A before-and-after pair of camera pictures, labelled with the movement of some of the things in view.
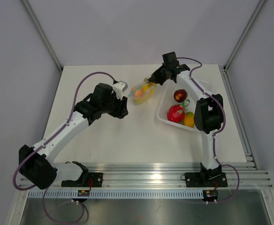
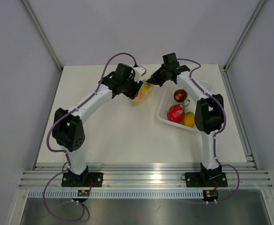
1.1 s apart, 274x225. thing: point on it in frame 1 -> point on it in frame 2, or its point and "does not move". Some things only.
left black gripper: (122, 110) -> (136, 85)
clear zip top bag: (142, 92) does not move
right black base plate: (206, 179) does not move
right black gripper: (155, 78) does not move
